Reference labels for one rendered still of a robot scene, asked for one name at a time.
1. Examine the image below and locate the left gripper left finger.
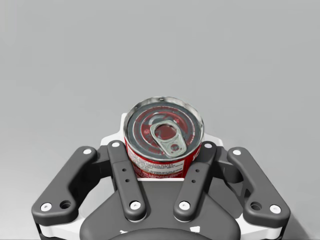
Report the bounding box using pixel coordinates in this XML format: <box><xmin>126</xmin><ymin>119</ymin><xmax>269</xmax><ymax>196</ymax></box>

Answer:
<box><xmin>31</xmin><ymin>112</ymin><xmax>148</xmax><ymax>225</ymax></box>

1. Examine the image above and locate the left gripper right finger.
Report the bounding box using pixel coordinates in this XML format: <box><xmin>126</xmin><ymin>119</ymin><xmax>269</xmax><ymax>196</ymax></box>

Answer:
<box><xmin>172</xmin><ymin>132</ymin><xmax>292</xmax><ymax>228</ymax></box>

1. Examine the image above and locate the red and white can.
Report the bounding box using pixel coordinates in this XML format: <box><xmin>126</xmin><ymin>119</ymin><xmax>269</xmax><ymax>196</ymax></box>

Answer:
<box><xmin>124</xmin><ymin>95</ymin><xmax>206</xmax><ymax>180</ymax></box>

